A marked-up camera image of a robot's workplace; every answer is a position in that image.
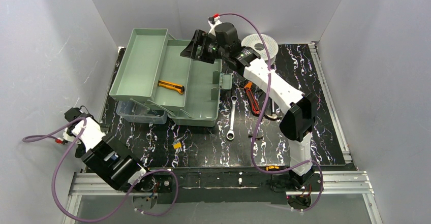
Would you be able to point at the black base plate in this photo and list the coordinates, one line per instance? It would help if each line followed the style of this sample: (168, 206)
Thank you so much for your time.
(230, 185)

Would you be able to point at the aluminium frame rail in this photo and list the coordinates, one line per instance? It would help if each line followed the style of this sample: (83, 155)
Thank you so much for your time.
(334, 182)

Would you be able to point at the red handled pliers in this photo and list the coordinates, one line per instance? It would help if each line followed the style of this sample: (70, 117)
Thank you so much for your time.
(270, 113)

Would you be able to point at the yellow black screwdriver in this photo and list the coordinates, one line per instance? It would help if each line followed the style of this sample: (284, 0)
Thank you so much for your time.
(274, 168)

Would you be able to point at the orange utility knife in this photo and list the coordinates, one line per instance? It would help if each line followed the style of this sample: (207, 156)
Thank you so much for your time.
(172, 86)

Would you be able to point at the silver combination wrench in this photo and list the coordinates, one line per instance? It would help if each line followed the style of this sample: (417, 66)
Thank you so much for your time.
(230, 135)

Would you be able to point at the small yellow bit holder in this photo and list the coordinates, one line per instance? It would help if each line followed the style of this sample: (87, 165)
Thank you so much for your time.
(177, 145)

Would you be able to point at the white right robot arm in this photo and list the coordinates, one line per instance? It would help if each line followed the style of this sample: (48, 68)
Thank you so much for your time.
(299, 109)

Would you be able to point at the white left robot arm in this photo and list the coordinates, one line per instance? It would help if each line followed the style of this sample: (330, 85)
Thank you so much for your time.
(102, 152)

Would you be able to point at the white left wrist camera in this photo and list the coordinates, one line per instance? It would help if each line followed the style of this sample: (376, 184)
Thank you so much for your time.
(66, 137)

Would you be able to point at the red black utility knife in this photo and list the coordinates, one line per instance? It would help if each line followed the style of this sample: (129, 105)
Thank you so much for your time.
(249, 92)

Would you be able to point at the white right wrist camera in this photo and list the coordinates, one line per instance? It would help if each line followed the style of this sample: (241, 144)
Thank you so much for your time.
(214, 21)

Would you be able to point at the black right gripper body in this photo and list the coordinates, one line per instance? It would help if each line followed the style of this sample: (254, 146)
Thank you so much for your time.
(201, 47)

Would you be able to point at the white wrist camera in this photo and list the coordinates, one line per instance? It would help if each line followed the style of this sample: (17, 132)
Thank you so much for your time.
(214, 21)
(66, 137)

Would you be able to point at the black marbled table mat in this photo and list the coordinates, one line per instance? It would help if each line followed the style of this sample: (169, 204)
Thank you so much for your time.
(237, 139)

